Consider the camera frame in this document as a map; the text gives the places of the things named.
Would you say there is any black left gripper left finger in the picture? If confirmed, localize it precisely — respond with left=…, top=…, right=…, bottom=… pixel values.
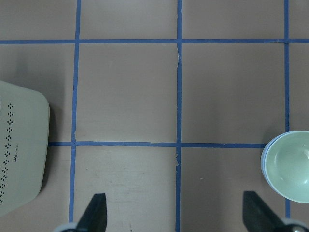
left=75, top=193, right=108, bottom=232

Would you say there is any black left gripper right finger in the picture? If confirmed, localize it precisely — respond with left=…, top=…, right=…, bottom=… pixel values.
left=242, top=191, right=290, bottom=232

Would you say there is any blue bowl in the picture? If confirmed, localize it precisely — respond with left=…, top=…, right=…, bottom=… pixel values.
left=260, top=131, right=291, bottom=193

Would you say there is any green bowl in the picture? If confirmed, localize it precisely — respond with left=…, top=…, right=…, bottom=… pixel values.
left=266, top=131, right=309, bottom=203

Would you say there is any silver white toaster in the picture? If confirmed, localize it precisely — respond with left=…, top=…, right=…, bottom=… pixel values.
left=0, top=81, right=50, bottom=216

